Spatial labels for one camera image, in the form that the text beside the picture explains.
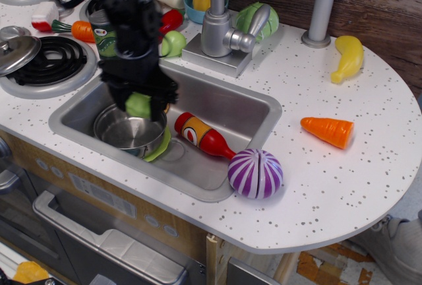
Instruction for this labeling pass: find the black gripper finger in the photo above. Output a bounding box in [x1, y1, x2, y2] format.
[108, 85, 133, 111]
[150, 96, 167, 121]

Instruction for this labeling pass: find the green plate under pot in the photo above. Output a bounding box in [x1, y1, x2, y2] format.
[143, 127, 171, 162]

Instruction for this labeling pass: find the grey oven door handle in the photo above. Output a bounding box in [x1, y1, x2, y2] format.
[32, 191, 188, 284]

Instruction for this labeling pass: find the white red toy block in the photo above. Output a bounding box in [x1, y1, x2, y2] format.
[31, 1, 59, 32]

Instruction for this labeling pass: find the back right black burner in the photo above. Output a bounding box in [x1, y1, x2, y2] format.
[79, 0, 103, 21]

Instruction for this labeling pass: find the green toy pea can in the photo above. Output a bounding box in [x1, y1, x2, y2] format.
[89, 9, 117, 59]

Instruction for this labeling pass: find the grey vertical pole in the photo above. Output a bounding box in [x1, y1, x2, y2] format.
[301, 0, 334, 49]

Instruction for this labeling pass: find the silver sink basin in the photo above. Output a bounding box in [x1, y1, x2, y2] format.
[49, 61, 282, 203]

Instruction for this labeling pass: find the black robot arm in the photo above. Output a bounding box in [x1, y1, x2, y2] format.
[59, 0, 177, 121]

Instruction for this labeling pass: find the steel pot in sink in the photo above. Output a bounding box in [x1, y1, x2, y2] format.
[93, 104, 167, 158]

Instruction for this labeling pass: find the black burner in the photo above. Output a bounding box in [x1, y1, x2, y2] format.
[79, 0, 103, 21]
[1, 36, 97, 100]

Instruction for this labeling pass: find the front left black burner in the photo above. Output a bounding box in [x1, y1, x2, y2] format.
[1, 36, 97, 100]

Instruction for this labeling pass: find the orange toy carrot half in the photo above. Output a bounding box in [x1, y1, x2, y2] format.
[300, 117, 355, 149]

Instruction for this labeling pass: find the steel pot lid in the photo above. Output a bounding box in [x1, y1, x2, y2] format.
[1, 36, 42, 77]

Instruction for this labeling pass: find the yellow object bottom left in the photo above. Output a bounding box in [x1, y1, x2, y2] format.
[13, 261, 49, 284]

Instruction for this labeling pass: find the grey sneaker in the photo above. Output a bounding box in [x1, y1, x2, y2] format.
[349, 214, 421, 284]

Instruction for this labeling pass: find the green toy cabbage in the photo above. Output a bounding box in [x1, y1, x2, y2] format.
[234, 2, 280, 42]

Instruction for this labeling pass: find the purple striped toy onion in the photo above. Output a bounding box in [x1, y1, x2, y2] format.
[227, 148, 284, 199]

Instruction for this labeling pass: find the light green toy pear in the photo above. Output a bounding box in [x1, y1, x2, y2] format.
[161, 30, 187, 57]

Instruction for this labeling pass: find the whole toy carrot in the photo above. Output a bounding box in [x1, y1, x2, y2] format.
[51, 20, 95, 43]

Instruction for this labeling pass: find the light green toy broccoli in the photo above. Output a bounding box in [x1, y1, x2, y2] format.
[125, 92, 151, 118]

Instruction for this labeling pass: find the silver toy faucet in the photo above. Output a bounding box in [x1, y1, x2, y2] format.
[182, 0, 270, 78]

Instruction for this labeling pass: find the red toy chili pepper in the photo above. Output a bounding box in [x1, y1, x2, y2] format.
[159, 9, 185, 40]

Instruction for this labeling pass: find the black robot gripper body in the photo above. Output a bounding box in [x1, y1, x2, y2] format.
[99, 27, 178, 106]

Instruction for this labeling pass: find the blue toy bowl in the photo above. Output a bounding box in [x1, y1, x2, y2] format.
[183, 0, 229, 24]

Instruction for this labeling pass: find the red toy ketchup bottle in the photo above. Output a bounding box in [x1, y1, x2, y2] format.
[174, 112, 236, 160]

